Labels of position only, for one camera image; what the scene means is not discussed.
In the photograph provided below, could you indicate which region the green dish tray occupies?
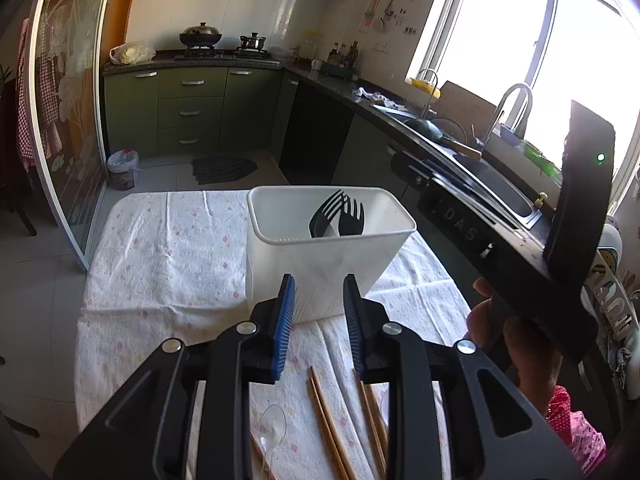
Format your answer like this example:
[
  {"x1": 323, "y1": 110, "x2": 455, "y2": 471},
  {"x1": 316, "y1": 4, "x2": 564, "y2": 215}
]
[{"x1": 320, "y1": 62, "x2": 360, "y2": 81}]

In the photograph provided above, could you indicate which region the gas stove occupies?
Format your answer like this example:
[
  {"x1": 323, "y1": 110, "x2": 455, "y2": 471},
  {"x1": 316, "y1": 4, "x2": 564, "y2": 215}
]
[{"x1": 175, "y1": 46, "x2": 281, "y2": 63}]

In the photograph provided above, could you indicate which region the white plastic bag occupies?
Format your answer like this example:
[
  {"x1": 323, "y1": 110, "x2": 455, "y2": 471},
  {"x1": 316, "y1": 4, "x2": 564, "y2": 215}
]
[{"x1": 109, "y1": 41, "x2": 156, "y2": 65}]

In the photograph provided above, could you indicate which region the dark floor mat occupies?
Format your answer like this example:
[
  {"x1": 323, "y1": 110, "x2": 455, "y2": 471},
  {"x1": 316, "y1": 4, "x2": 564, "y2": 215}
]
[{"x1": 191, "y1": 156, "x2": 258, "y2": 186}]

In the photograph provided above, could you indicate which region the green plastic tray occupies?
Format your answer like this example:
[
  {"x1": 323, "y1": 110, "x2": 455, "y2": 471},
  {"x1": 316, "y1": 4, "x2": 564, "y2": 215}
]
[{"x1": 522, "y1": 141, "x2": 563, "y2": 178}]

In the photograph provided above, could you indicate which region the white printed bag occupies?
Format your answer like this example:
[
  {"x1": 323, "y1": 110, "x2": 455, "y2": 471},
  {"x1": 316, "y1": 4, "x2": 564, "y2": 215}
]
[{"x1": 587, "y1": 222, "x2": 640, "y2": 356}]

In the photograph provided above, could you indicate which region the yellow faucet basket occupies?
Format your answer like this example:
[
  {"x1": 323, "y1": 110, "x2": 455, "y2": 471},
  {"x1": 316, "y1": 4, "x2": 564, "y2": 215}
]
[{"x1": 411, "y1": 77, "x2": 443, "y2": 100}]

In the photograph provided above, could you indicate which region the trash bin with white liner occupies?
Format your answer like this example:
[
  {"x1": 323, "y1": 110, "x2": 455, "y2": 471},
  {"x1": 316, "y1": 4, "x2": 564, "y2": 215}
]
[{"x1": 106, "y1": 149, "x2": 141, "y2": 191}]

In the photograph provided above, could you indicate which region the floral glass sliding door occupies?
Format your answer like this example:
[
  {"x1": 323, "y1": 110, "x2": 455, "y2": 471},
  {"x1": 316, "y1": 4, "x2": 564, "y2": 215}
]
[{"x1": 25, "y1": 0, "x2": 121, "y2": 271}]

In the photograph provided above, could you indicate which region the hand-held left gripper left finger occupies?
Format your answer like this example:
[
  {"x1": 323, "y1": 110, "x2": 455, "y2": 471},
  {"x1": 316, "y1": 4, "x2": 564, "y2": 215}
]
[{"x1": 52, "y1": 274, "x2": 297, "y2": 480}]

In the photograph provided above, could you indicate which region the clear plastic spoon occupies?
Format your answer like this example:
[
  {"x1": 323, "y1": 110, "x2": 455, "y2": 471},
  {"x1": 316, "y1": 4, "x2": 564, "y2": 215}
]
[{"x1": 255, "y1": 404, "x2": 290, "y2": 480}]

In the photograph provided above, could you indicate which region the white plastic utensil holder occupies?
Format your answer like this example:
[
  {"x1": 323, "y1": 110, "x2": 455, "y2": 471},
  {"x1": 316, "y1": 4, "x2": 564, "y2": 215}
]
[{"x1": 245, "y1": 186, "x2": 417, "y2": 325}]

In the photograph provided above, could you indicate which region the person's right hand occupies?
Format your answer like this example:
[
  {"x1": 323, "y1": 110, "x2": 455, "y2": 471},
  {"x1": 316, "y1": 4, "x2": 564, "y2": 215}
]
[{"x1": 464, "y1": 279, "x2": 567, "y2": 417}]

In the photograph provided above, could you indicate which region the tall steel faucet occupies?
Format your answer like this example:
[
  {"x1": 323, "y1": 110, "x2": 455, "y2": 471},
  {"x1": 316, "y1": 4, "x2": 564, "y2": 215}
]
[{"x1": 480, "y1": 82, "x2": 535, "y2": 153}]

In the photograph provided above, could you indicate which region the kitchen window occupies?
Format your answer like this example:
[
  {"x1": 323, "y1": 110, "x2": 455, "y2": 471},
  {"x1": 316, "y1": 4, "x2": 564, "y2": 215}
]
[{"x1": 405, "y1": 0, "x2": 640, "y2": 201}]

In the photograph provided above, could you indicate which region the black lidded wok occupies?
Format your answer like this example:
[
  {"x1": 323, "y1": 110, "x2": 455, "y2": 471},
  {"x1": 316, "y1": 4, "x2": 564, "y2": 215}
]
[{"x1": 179, "y1": 22, "x2": 223, "y2": 48}]

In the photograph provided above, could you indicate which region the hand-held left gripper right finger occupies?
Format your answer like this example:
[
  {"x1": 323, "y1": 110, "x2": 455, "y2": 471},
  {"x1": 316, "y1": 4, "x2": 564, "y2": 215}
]
[{"x1": 342, "y1": 274, "x2": 583, "y2": 480}]

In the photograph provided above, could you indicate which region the black pan with wooden handle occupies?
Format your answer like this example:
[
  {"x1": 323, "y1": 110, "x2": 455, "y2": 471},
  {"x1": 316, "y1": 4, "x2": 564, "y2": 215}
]
[{"x1": 404, "y1": 117, "x2": 483, "y2": 161}]

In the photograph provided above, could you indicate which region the small steel faucet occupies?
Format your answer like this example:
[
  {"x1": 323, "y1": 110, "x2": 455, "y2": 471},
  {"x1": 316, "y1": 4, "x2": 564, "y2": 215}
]
[{"x1": 412, "y1": 69, "x2": 443, "y2": 118}]

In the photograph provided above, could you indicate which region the person's pink patterned clothing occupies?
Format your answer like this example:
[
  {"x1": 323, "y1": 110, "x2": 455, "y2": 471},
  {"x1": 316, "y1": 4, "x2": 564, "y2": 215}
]
[{"x1": 547, "y1": 385, "x2": 608, "y2": 476}]

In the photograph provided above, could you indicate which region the floral white tablecloth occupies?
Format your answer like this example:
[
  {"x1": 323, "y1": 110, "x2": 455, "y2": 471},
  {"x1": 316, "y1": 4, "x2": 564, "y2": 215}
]
[{"x1": 75, "y1": 190, "x2": 471, "y2": 480}]

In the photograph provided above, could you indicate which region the steel kitchen sink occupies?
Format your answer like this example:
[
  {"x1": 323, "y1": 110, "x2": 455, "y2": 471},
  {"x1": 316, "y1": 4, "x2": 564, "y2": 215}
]
[{"x1": 372, "y1": 102, "x2": 543, "y2": 231}]

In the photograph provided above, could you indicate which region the red checkered apron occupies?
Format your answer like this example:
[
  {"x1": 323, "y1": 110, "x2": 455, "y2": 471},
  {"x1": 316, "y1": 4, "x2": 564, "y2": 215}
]
[{"x1": 15, "y1": 17, "x2": 63, "y2": 171}]

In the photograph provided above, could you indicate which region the wooden cutting board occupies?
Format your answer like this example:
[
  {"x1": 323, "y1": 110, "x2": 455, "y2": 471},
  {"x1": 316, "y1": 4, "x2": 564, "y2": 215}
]
[{"x1": 440, "y1": 80, "x2": 506, "y2": 133}]

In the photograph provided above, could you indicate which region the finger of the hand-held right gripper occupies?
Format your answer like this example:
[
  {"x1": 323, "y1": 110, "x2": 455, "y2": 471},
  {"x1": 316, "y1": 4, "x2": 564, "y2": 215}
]
[{"x1": 391, "y1": 151, "x2": 442, "y2": 192}]

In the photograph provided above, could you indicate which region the clear jar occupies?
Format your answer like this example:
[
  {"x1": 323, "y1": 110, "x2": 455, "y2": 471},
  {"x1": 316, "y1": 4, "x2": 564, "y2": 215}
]
[{"x1": 300, "y1": 30, "x2": 321, "y2": 63}]

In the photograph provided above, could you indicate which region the row of condiment bottles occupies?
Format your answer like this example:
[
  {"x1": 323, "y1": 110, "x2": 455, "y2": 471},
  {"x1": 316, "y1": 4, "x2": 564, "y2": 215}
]
[{"x1": 327, "y1": 40, "x2": 361, "y2": 68}]

